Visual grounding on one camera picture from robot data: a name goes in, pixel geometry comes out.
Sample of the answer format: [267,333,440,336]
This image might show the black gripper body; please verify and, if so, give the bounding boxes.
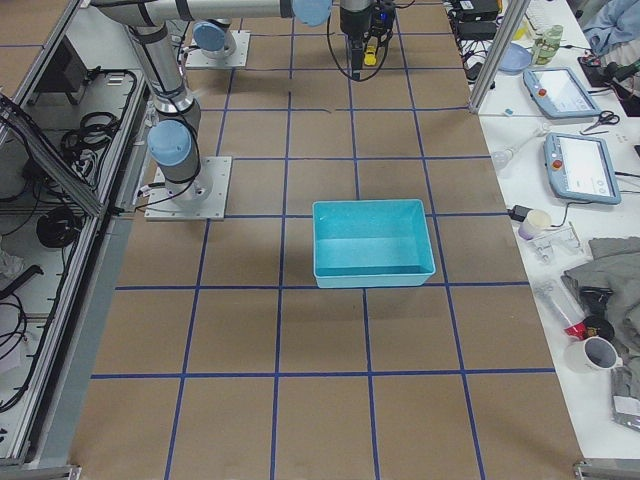
[340,0,395,46]

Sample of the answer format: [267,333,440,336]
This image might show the yellow beetle toy car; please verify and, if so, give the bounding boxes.
[363,44,378,67]

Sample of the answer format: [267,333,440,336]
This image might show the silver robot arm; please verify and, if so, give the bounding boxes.
[181,15,369,76]
[92,1,332,205]

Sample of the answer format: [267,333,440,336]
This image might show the black power supply box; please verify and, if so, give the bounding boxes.
[451,0,500,22]

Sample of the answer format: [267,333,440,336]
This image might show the light blue bowl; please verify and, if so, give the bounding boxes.
[498,42,532,75]

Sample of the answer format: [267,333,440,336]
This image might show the green glass jar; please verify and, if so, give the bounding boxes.
[531,24,564,66]

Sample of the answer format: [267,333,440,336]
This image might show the upper teach pendant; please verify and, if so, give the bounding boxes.
[522,68,601,119]

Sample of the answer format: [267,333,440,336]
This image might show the teach pendant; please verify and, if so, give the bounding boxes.
[522,68,601,119]
[543,133,621,205]

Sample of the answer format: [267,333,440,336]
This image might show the turquoise plastic bin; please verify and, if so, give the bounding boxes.
[312,199,437,289]

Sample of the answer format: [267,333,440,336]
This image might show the black power adapter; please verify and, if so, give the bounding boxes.
[507,205,532,223]

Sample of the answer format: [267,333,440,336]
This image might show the light blue fabric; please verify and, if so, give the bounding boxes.
[583,0,639,56]

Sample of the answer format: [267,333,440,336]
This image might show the lower teach pendant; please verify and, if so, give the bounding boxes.
[543,133,621,205]

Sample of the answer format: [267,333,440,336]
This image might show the cream purple cup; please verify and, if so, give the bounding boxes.
[517,209,551,241]

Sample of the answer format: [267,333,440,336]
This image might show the clear acrylic holder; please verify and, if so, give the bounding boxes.
[528,222,584,264]

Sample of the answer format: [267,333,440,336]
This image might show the black monitor box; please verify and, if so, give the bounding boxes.
[30,36,89,105]

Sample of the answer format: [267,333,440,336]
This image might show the grey cloth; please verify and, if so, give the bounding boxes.
[561,236,640,357]

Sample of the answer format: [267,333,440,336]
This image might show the black round tin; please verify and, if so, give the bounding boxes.
[583,315,615,341]

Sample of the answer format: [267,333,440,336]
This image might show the white mug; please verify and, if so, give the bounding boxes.
[564,337,623,373]

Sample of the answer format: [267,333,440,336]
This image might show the grey foil pouch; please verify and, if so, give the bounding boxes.
[611,367,639,432]

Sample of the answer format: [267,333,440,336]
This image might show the aluminium frame post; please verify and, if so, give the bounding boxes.
[468,0,530,114]

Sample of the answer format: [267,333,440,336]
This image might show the black handled scissors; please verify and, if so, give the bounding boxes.
[580,110,620,135]

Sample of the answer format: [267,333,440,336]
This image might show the coiled black cables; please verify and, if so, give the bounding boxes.
[60,111,123,166]

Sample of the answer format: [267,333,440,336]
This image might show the aluminium side rack frame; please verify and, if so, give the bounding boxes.
[1,1,154,479]

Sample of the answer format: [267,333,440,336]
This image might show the black cable coil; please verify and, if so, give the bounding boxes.
[35,205,77,250]

